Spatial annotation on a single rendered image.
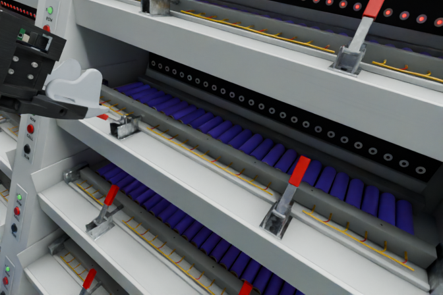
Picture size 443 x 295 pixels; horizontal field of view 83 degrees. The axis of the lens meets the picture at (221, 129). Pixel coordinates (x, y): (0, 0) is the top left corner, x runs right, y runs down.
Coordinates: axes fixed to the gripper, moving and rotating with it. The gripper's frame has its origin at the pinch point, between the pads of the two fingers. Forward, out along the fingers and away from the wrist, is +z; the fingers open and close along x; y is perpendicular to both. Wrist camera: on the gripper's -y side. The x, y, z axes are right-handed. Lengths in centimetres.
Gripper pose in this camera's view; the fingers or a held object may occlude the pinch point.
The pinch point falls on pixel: (93, 110)
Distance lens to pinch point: 38.0
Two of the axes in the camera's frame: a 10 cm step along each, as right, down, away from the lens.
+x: -8.3, -3.9, 4.0
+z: 3.9, 1.1, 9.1
